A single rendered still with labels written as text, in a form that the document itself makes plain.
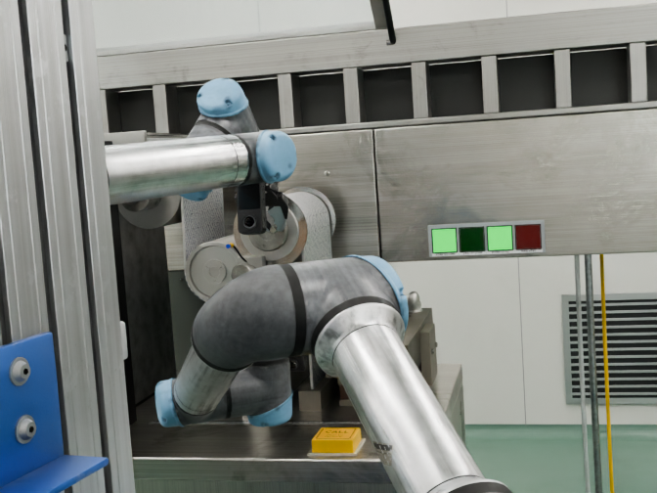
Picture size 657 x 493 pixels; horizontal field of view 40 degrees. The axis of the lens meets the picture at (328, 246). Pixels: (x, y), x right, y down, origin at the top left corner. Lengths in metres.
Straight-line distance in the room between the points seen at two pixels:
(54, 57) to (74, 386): 0.23
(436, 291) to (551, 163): 2.47
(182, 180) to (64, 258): 0.59
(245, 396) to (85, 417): 0.81
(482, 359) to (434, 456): 3.53
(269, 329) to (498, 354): 3.41
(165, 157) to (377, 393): 0.43
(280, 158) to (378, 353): 0.40
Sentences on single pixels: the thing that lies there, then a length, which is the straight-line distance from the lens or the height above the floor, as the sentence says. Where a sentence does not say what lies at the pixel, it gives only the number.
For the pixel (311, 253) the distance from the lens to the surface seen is 1.80.
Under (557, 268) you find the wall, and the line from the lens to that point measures 4.37.
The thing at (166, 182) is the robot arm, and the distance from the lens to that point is 1.20.
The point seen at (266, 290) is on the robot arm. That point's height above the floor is 1.23.
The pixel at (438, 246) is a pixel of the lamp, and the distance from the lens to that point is 2.02.
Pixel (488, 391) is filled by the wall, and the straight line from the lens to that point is 4.49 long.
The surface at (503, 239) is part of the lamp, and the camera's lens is 2.01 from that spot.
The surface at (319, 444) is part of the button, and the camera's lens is 1.53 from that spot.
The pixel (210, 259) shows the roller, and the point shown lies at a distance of 1.80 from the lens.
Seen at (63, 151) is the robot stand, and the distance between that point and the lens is 0.65.
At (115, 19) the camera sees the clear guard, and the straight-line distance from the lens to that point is 2.20.
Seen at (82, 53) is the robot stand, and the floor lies 1.47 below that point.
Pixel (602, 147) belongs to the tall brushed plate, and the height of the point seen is 1.37.
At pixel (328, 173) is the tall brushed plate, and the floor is 1.35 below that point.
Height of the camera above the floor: 1.38
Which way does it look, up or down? 5 degrees down
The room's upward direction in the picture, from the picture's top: 4 degrees counter-clockwise
